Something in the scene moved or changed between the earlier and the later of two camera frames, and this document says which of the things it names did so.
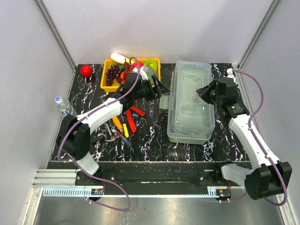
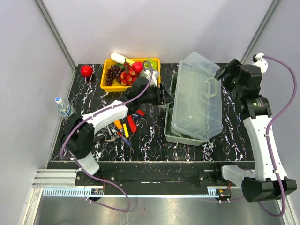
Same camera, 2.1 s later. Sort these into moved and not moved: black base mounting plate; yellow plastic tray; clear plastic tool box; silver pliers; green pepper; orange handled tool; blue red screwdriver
Moved: clear plastic tool box
Not moved: black base mounting plate; blue red screwdriver; orange handled tool; silver pliers; green pepper; yellow plastic tray
